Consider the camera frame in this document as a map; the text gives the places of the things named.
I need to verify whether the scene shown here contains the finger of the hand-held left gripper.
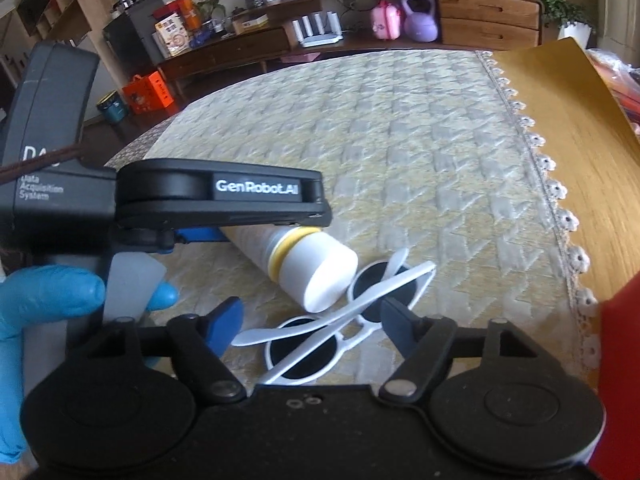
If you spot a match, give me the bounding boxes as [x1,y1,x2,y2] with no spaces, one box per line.
[120,199,334,256]

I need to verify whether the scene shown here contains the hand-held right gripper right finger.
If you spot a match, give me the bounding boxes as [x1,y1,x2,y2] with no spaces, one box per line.
[378,299,541,406]

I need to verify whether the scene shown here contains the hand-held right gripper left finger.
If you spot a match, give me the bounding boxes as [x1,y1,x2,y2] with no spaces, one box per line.
[82,296,249,405]

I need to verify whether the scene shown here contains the white sunglasses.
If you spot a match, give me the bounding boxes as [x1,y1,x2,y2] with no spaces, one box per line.
[257,260,436,387]

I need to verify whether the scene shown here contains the cream tube with white cap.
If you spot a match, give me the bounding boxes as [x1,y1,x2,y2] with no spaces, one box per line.
[220,225,359,312]

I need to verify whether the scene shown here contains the red metal tin box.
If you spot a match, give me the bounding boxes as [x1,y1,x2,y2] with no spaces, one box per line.
[585,270,640,480]

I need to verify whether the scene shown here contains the person's left hand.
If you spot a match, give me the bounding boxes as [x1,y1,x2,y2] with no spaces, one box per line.
[0,266,179,466]

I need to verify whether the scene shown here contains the orange gift bag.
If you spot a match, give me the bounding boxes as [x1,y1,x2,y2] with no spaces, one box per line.
[121,72,178,116]

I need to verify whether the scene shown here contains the black mini fridge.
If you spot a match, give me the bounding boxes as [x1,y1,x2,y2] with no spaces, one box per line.
[102,7,171,78]

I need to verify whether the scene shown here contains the illustrated white box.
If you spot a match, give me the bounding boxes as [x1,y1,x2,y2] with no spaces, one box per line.
[152,12,193,57]

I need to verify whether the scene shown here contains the cream quilted table mat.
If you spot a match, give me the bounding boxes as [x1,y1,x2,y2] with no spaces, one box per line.
[145,50,601,391]

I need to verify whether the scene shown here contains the orange red box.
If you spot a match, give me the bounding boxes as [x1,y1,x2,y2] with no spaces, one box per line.
[152,0,201,28]

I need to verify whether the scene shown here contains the small cardboard box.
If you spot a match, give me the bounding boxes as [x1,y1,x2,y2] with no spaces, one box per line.
[232,14,270,36]

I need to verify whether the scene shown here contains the white router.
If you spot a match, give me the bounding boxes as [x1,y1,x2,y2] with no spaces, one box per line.
[292,12,345,48]

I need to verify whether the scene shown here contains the yellow table runner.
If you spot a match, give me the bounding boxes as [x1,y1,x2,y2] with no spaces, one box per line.
[487,37,640,306]

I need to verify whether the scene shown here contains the pink toy suitcase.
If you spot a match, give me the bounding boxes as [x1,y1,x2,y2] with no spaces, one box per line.
[370,0,405,41]

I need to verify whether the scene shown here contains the purple kettlebell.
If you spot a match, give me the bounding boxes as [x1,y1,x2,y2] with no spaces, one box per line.
[401,0,441,43]

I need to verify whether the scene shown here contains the wooden media cabinet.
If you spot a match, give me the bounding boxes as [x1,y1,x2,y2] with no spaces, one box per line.
[157,0,545,96]

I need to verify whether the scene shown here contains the stack of books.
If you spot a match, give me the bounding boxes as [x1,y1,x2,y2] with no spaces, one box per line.
[587,47,640,133]

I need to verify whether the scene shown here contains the tall green potted plant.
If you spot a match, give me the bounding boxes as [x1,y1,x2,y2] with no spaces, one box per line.
[517,0,596,51]

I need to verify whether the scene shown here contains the thin brown cord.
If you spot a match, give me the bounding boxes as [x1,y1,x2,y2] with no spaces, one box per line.
[0,144,87,183]

